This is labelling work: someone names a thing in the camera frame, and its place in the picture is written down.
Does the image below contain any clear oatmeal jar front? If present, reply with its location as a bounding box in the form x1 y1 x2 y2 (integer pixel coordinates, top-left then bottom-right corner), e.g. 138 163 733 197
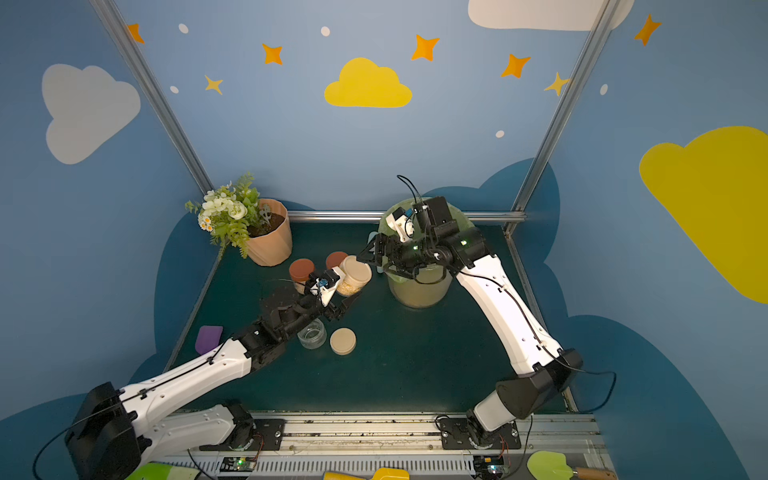
297 318 327 350

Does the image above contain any left controller board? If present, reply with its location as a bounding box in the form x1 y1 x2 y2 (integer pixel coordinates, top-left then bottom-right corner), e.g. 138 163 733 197
219 457 257 473

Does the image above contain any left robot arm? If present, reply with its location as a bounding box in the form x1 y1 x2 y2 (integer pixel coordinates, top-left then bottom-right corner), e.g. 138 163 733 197
64 287 357 479

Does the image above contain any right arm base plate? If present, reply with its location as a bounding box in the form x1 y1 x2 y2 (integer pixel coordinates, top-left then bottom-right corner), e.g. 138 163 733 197
434 415 522 450

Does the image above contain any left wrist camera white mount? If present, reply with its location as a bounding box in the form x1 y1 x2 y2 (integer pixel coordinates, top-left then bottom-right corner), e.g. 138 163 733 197
305 266 346 307

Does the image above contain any beige jar lid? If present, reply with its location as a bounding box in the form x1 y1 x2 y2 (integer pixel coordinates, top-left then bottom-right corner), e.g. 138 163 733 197
330 328 357 356

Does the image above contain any green toy tool left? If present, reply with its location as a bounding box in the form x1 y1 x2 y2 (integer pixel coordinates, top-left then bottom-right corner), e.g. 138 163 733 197
126 463 200 480

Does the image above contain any aluminium front rail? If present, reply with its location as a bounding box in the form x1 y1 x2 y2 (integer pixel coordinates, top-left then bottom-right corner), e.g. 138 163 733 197
149 412 615 479

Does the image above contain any controller board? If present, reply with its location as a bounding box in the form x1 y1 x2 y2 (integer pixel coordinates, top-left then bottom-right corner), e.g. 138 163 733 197
219 457 257 473
472 456 508 480

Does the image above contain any terracotta flower pot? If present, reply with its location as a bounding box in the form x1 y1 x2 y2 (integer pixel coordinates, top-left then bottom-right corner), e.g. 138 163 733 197
246 198 293 267

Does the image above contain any green toy spatula wooden handle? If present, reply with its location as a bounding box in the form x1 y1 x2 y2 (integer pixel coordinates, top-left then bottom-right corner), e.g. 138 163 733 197
526 451 618 480

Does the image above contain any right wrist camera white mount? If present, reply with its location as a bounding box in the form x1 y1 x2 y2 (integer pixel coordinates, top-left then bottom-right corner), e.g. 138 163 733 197
385 207 416 243

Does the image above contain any yellow toy scoop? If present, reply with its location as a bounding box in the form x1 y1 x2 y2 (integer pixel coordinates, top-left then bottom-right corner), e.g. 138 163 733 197
323 468 410 480

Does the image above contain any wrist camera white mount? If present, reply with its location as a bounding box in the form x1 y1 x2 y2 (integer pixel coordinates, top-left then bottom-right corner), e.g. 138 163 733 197
385 207 416 243
305 266 346 307

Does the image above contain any white flowers green plant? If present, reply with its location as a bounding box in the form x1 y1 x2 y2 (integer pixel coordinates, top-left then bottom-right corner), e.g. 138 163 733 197
184 172 271 258

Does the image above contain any red lid oatmeal jar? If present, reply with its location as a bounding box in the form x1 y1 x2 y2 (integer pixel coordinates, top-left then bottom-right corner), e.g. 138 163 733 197
325 251 348 269
289 258 315 294

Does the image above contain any purple pink toy spatula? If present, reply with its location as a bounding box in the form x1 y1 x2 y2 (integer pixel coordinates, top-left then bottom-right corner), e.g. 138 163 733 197
194 325 224 355

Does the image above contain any beige lid oatmeal jar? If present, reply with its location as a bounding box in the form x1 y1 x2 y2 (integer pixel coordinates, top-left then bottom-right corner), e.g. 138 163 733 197
336 255 372 297

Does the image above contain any red lid oatmeal jar left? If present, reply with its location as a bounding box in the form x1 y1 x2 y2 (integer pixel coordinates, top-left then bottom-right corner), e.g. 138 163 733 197
289 258 315 294

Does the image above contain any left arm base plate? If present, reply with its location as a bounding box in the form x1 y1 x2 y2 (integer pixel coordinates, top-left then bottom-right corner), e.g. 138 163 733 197
199 418 286 452

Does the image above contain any right controller board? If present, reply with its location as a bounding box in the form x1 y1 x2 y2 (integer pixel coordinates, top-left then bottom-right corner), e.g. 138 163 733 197
472 456 508 480

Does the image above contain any mesh bin green bag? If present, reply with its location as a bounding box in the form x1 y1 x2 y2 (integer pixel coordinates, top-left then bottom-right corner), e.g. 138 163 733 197
377 198 475 309

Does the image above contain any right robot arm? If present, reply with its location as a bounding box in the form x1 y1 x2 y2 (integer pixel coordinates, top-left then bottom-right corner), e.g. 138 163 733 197
358 196 583 448

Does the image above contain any red lid oatmeal jar right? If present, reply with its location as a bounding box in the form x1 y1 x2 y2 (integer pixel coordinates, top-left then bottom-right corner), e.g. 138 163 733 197
325 251 348 269

